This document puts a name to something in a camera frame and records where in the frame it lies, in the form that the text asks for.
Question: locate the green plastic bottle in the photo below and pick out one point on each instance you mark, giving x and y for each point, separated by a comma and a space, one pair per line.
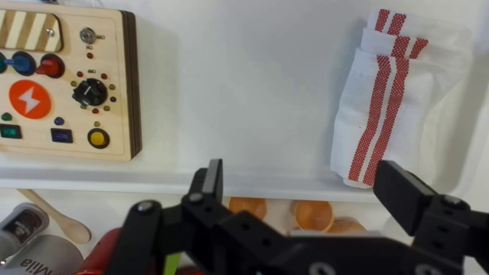
172, 263

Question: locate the wooden spoon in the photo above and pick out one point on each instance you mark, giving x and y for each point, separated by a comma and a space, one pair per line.
62, 222

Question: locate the wooden busy board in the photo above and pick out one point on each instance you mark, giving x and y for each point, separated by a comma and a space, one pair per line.
117, 77

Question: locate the red mug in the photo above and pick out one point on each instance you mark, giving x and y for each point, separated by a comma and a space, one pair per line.
100, 254

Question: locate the small white red-striped towel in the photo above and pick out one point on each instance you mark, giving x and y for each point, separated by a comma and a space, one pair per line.
422, 92

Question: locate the orange toy food piece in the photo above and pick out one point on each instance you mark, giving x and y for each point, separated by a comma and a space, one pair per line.
312, 214
346, 225
248, 207

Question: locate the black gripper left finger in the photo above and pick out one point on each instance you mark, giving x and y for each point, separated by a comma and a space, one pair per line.
204, 239

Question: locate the small grey shaker jar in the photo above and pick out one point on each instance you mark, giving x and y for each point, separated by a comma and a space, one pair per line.
24, 224

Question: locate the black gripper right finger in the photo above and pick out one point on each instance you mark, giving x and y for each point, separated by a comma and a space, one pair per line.
438, 224

